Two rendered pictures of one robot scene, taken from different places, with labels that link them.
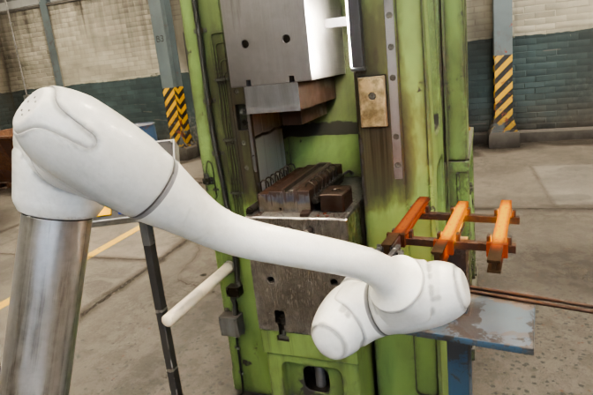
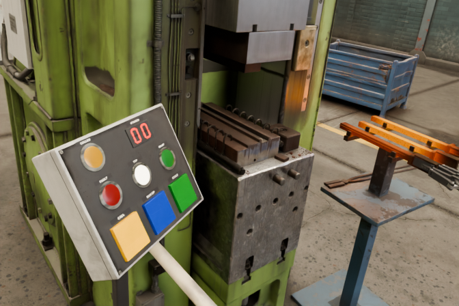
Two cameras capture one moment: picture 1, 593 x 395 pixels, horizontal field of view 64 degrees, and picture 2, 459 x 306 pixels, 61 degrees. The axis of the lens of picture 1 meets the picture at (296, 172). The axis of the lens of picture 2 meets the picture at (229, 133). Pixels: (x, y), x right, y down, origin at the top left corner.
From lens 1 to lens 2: 168 cm
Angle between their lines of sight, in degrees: 61
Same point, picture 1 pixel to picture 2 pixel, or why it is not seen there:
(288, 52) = not seen: outside the picture
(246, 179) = (184, 136)
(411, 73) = (325, 24)
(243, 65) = (254, 7)
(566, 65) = not seen: outside the picture
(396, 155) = (305, 92)
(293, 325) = (258, 263)
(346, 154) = (204, 92)
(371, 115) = (302, 60)
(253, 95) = (256, 43)
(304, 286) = (274, 223)
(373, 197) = not seen: hidden behind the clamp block
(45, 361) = not seen: outside the picture
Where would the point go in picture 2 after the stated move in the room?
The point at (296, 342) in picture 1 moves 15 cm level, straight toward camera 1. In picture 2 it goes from (256, 276) to (293, 291)
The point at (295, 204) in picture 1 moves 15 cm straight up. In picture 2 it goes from (267, 152) to (272, 113)
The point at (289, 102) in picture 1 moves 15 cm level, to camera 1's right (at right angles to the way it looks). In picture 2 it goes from (285, 51) to (300, 46)
